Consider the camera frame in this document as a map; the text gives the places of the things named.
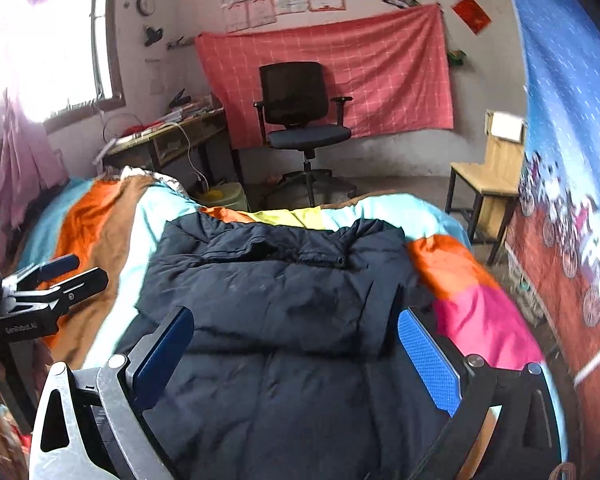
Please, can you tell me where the dark navy puffer jacket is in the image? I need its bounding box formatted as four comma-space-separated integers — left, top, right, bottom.
118, 212, 448, 479

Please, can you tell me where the multicolour striped bed blanket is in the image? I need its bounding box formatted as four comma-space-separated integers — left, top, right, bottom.
17, 169, 545, 370

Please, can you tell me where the pink curtain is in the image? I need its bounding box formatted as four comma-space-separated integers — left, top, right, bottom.
0, 94, 71, 231

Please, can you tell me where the wooden desk with shelves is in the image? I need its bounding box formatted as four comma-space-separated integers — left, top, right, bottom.
102, 108, 244, 185

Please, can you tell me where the yellow green plastic bin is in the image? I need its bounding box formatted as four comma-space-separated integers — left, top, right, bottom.
195, 182, 250, 211

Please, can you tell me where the blue bicycle-print curtain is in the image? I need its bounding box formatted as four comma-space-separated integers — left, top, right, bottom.
507, 0, 600, 464

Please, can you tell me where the wooden chair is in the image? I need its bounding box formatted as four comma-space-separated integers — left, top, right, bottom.
444, 110, 527, 266

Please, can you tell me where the black office chair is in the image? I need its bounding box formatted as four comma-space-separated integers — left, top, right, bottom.
253, 61, 358, 207

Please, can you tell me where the white charging cable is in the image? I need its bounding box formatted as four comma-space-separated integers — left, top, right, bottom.
164, 120, 211, 194

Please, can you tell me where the window with brown frame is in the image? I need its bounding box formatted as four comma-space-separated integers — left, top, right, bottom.
0, 0, 125, 144

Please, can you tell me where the round wall clock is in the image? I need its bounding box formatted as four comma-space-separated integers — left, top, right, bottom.
135, 0, 156, 18

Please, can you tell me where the red checked wall cloth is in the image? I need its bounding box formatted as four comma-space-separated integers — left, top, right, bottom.
195, 4, 454, 150

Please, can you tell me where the red paper wall decoration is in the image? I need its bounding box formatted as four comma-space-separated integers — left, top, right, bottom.
451, 0, 492, 35

